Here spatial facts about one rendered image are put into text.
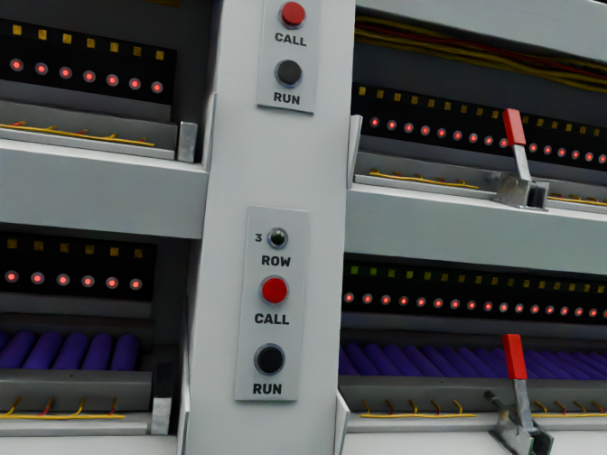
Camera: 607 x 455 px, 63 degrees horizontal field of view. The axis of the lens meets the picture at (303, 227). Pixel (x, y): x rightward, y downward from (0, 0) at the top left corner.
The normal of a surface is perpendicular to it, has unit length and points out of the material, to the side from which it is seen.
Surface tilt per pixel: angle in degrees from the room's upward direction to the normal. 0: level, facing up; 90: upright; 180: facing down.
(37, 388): 110
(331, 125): 90
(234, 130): 90
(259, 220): 90
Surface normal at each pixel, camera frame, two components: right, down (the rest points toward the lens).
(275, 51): 0.26, -0.12
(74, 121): 0.23, 0.22
